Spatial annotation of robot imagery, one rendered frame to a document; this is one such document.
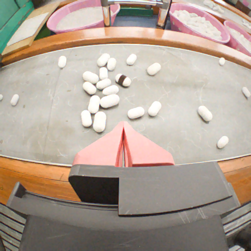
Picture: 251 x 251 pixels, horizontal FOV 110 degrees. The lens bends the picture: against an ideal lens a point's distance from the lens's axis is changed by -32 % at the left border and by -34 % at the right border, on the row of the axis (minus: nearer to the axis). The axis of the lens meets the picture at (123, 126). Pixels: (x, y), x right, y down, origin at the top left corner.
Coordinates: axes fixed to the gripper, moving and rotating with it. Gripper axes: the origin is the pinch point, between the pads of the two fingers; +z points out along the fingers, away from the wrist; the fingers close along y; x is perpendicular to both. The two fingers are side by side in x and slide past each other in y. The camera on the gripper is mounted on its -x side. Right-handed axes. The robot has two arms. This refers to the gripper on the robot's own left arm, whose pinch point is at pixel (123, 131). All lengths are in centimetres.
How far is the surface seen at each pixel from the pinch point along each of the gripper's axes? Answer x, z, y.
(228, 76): -3.4, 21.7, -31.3
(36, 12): -30, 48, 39
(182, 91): 1.4, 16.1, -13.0
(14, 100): 1.5, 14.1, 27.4
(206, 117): 4.2, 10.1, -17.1
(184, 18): -22, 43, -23
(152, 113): 4.0, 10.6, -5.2
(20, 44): -13.5, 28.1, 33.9
